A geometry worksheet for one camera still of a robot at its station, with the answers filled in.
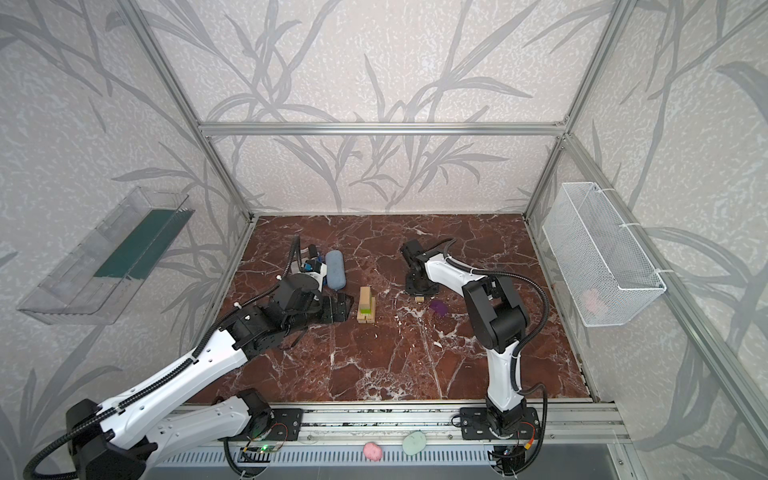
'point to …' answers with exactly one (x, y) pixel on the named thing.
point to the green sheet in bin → (144, 244)
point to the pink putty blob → (372, 451)
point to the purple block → (440, 307)
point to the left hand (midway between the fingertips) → (345, 292)
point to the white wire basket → (606, 280)
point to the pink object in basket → (594, 302)
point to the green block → (365, 311)
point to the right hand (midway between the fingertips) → (416, 283)
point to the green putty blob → (414, 443)
